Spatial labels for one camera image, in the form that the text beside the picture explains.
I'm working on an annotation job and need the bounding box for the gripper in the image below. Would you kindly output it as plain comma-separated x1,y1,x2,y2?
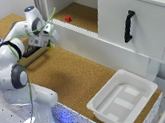
25,22,62,51

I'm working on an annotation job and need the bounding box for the green cable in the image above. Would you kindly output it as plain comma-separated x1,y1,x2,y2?
1,6,75,123

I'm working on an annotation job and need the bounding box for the white plastic box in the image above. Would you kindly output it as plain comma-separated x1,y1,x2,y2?
81,63,165,123

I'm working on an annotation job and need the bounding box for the black door handle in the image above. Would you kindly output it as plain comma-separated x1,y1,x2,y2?
119,9,140,45

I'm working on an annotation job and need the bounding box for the white cabinet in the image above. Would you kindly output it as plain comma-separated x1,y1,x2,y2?
33,0,165,97

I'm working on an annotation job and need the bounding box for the yellow block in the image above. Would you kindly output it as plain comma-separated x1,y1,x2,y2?
47,42,54,52

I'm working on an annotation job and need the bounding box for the white sliding door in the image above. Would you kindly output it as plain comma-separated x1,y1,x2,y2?
92,0,165,73

